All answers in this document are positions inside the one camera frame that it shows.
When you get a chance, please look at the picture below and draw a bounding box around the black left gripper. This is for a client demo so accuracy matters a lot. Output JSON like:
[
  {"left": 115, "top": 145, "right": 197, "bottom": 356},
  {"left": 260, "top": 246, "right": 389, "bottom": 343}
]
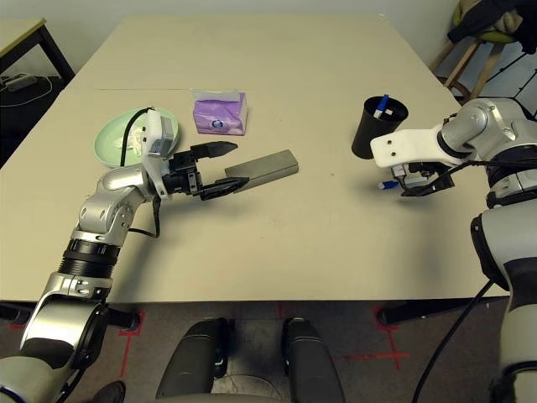
[{"left": 161, "top": 141, "right": 251, "bottom": 202}]

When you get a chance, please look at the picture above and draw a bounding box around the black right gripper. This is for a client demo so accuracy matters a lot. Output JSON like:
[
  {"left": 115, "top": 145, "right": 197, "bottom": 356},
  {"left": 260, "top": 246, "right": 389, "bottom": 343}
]
[{"left": 389, "top": 161, "right": 456, "bottom": 198}]

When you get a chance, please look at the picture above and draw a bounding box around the grey glasses case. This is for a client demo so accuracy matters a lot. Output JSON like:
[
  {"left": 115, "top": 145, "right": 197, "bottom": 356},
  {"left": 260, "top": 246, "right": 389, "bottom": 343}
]
[{"left": 224, "top": 149, "right": 300, "bottom": 192}]

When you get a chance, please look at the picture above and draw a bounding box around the white tissue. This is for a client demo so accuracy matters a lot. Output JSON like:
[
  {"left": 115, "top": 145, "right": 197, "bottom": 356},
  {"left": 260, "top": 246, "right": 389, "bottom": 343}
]
[{"left": 125, "top": 125, "right": 148, "bottom": 154}]

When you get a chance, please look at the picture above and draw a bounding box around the light green plate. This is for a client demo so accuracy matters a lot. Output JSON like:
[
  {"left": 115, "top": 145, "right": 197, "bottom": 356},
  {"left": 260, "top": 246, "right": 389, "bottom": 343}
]
[{"left": 92, "top": 107, "right": 184, "bottom": 169}]

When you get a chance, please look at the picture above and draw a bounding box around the purple tissue pack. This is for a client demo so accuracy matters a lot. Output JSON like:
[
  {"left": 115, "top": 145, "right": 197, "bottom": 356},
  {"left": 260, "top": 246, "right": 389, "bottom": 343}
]
[{"left": 190, "top": 86, "right": 251, "bottom": 137}]

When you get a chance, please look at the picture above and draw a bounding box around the black cup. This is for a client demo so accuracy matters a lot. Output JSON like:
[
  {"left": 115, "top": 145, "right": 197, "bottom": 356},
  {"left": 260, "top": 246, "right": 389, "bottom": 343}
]
[{"left": 351, "top": 95, "right": 409, "bottom": 160}]

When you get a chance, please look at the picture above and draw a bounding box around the blue marker with white end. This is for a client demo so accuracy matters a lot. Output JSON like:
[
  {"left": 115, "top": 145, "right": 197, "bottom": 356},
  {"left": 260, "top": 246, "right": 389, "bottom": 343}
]
[{"left": 374, "top": 94, "right": 391, "bottom": 121}]

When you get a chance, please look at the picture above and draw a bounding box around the black table foot with caster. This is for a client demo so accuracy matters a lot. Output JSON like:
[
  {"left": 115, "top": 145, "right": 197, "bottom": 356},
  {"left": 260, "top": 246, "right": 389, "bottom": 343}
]
[
  {"left": 0, "top": 301, "right": 33, "bottom": 324},
  {"left": 377, "top": 297, "right": 511, "bottom": 327},
  {"left": 104, "top": 304, "right": 142, "bottom": 332}
]

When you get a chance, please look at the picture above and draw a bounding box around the wooden stool with green seat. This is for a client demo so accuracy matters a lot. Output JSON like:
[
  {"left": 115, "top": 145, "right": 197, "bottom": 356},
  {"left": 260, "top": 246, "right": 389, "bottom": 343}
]
[{"left": 430, "top": 0, "right": 521, "bottom": 100}]

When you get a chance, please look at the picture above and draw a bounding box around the black tripod stand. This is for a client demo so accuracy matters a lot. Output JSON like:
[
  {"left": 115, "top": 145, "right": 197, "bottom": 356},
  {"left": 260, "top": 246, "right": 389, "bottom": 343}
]
[{"left": 488, "top": 50, "right": 537, "bottom": 102}]

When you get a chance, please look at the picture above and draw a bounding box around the black jacket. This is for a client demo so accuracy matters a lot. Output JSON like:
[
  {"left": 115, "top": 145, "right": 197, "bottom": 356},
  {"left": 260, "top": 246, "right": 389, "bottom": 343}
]
[{"left": 446, "top": 0, "right": 537, "bottom": 54}]

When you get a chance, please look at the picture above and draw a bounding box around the beige fleece garment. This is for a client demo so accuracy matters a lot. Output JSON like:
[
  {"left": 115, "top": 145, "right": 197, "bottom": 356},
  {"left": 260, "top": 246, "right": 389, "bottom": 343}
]
[{"left": 493, "top": 10, "right": 519, "bottom": 34}]

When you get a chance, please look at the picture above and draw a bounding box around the dark grey robot left leg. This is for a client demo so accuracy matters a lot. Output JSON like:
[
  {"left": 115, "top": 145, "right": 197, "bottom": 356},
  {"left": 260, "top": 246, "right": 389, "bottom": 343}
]
[{"left": 155, "top": 317, "right": 230, "bottom": 400}]

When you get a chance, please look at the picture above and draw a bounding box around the dark grey robot leg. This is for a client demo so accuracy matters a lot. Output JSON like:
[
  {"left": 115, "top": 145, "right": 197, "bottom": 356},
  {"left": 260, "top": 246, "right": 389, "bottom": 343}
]
[
  {"left": 155, "top": 317, "right": 230, "bottom": 400},
  {"left": 281, "top": 317, "right": 345, "bottom": 403}
]

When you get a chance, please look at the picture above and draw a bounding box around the dark grey robot right leg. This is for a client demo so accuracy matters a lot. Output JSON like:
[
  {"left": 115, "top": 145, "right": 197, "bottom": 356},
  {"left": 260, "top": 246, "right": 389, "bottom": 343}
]
[{"left": 281, "top": 317, "right": 345, "bottom": 403}]

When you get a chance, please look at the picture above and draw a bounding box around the grey power adapter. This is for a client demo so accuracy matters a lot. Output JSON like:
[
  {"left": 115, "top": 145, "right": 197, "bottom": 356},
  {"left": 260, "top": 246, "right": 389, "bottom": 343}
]
[{"left": 2, "top": 74, "right": 37, "bottom": 92}]

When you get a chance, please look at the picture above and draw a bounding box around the dark brown shoe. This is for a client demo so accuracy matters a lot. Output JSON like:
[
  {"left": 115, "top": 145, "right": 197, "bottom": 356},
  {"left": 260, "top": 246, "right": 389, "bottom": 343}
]
[{"left": 91, "top": 379, "right": 127, "bottom": 403}]

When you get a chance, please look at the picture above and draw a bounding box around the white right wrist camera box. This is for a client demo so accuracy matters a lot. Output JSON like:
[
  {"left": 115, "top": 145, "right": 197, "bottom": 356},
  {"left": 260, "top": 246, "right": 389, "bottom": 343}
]
[{"left": 369, "top": 128, "right": 467, "bottom": 169}]

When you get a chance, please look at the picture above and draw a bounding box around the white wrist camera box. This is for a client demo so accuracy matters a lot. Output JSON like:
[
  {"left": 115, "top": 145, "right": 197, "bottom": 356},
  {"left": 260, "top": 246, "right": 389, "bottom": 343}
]
[
  {"left": 369, "top": 128, "right": 467, "bottom": 169},
  {"left": 141, "top": 107, "right": 176, "bottom": 198}
]

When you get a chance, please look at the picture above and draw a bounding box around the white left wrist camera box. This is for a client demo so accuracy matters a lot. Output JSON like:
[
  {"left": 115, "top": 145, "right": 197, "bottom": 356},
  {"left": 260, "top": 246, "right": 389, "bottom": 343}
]
[{"left": 141, "top": 107, "right": 176, "bottom": 198}]

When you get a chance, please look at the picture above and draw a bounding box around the black left wrist camera cable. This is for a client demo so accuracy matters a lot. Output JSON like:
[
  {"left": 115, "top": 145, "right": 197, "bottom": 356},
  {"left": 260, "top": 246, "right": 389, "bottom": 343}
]
[{"left": 119, "top": 107, "right": 163, "bottom": 240}]

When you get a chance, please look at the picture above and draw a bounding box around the beige side table black frame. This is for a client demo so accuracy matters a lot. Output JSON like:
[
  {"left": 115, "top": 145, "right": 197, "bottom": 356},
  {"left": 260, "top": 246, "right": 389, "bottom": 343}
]
[{"left": 0, "top": 17, "right": 76, "bottom": 83}]

